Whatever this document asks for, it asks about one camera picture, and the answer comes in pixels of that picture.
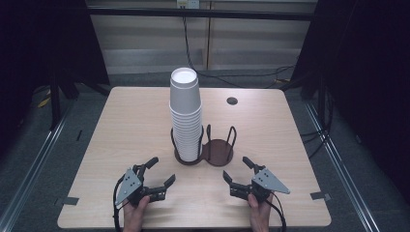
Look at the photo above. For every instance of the small black floor tape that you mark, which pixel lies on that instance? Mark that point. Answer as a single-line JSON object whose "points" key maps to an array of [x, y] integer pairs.
{"points": [[79, 135]]}

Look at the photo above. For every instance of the black horizontal bar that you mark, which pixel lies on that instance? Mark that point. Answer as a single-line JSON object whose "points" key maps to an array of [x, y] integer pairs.
{"points": [[193, 13]]}

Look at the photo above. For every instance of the metal floor rail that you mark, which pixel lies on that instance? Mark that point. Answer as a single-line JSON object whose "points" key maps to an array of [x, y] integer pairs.
{"points": [[32, 167], [341, 174]]}

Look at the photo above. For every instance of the round black table grommet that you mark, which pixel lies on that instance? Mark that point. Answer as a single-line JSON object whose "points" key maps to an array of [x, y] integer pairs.
{"points": [[232, 101]]}

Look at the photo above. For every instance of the person's left hand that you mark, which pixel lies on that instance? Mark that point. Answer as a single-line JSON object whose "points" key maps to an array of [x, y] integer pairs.
{"points": [[133, 216]]}

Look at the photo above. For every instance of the single white paper cup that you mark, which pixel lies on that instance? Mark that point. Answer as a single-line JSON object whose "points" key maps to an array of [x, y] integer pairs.
{"points": [[184, 93]]}

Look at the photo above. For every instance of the white wall outlet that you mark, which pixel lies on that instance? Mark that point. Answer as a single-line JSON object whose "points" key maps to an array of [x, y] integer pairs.
{"points": [[188, 4]]}

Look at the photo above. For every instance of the stack of white paper cups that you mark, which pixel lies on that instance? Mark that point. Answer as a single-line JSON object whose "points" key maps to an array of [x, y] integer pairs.
{"points": [[187, 138]]}

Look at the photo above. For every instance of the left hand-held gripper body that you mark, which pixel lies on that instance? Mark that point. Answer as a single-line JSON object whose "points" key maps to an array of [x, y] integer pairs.
{"points": [[130, 185]]}

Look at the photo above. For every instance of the yellow floor tape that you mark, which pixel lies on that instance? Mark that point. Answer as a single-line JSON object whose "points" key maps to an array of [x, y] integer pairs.
{"points": [[44, 102]]}

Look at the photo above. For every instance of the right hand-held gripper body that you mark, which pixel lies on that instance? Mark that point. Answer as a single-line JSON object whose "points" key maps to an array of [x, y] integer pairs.
{"points": [[269, 182]]}

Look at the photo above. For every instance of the black curtain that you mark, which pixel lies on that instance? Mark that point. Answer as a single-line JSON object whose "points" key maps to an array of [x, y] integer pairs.
{"points": [[38, 42], [364, 64]]}

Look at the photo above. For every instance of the person's right hand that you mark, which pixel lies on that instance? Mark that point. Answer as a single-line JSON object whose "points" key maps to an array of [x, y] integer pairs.
{"points": [[259, 216]]}

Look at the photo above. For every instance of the black metal stand leg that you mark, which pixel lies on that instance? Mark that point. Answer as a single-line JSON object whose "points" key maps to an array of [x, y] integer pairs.
{"points": [[54, 106]]}

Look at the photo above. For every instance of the dark brown double cup holder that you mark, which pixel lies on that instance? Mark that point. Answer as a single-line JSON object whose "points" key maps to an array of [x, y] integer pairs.
{"points": [[220, 154]]}

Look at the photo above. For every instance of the grey tape strip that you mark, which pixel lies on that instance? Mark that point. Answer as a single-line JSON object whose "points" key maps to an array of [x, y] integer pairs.
{"points": [[319, 195], [68, 201]]}

